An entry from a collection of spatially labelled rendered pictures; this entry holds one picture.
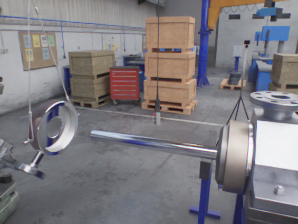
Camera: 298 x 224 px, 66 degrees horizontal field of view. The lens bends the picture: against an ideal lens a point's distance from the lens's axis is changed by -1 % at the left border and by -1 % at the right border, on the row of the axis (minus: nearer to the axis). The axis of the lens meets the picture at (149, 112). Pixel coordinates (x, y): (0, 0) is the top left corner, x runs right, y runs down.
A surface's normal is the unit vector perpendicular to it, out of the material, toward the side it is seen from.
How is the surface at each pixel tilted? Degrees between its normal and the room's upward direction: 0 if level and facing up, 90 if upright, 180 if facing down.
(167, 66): 90
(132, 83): 90
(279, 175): 90
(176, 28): 90
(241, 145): 46
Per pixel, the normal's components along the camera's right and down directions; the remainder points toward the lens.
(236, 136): -0.19, -0.62
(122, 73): -0.02, 0.30
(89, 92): -0.42, 0.28
